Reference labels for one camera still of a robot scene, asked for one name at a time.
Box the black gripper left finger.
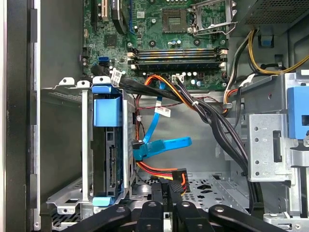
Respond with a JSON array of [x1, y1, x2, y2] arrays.
[[69, 178, 167, 232]]

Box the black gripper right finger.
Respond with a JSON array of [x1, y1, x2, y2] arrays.
[[169, 183, 289, 232]]

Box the power wire with black connectors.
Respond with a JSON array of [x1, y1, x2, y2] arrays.
[[135, 160, 191, 206]]

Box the hard disk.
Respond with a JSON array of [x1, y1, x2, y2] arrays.
[[91, 76, 132, 207]]

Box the metal disk bay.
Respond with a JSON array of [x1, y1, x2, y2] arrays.
[[41, 76, 140, 216]]

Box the metal drive cage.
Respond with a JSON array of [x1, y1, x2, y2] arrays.
[[240, 72, 309, 232]]

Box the blue plastic latch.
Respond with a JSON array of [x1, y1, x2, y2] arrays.
[[286, 85, 309, 147]]

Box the installed RAM stick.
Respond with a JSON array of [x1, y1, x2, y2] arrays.
[[130, 61, 227, 72]]

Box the RAM slot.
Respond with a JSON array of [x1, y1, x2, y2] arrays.
[[127, 52, 229, 58], [127, 57, 229, 62], [127, 47, 229, 54]]

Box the locking lever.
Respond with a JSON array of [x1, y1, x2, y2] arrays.
[[192, 20, 239, 38]]

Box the green motherboard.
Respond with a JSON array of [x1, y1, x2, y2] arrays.
[[82, 0, 230, 92]]

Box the CPU socket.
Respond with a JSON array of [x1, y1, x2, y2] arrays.
[[161, 9, 188, 34]]

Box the metal socket cover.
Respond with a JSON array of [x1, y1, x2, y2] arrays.
[[192, 0, 239, 37]]

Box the expansion slot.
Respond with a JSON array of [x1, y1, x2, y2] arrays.
[[101, 0, 109, 22]]

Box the grey power supply unit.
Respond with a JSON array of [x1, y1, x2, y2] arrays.
[[243, 0, 309, 25]]

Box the blue SATA wire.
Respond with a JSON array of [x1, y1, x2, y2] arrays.
[[132, 81, 193, 162]]

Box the black cable bundle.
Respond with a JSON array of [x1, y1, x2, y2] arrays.
[[91, 64, 264, 216]]

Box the red yellow drive power wire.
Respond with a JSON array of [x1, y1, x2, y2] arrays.
[[222, 87, 243, 116]]

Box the orange SATA wire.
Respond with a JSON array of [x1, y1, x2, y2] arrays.
[[144, 75, 195, 103]]

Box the yellow black power wires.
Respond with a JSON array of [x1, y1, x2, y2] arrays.
[[248, 28, 309, 75]]

